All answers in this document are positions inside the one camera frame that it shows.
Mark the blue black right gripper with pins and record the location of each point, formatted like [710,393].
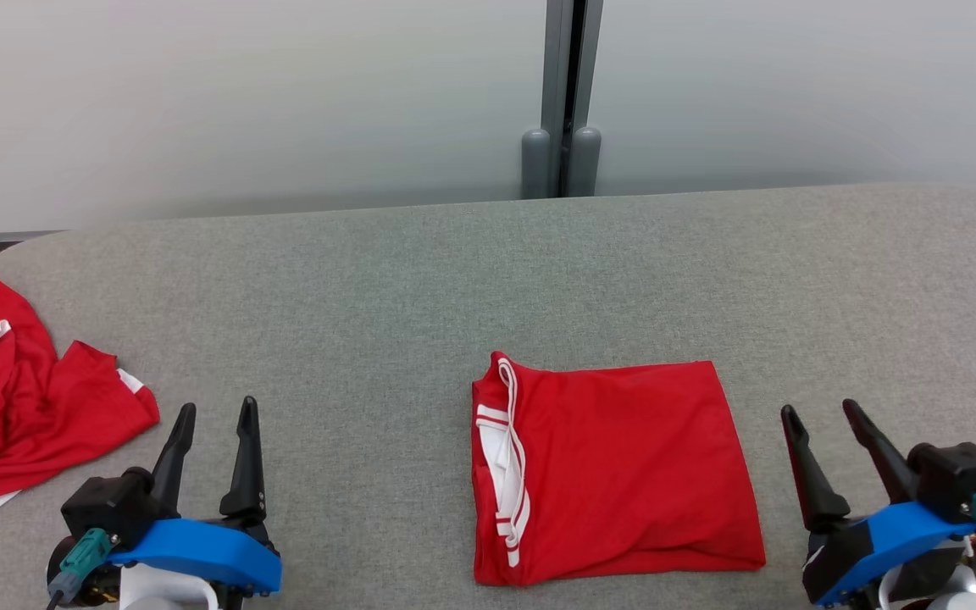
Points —
[886,542]

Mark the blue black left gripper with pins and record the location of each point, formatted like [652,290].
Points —
[200,551]

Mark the red jersey with white trim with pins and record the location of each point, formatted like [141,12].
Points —
[623,474]

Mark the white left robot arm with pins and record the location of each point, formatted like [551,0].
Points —
[162,593]

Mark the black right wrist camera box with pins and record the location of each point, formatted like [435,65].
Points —
[958,474]

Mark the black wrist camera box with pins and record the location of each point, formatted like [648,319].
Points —
[958,474]
[107,504]

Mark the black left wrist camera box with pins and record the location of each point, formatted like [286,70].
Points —
[107,504]

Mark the grey partition post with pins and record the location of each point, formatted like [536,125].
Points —
[560,127]

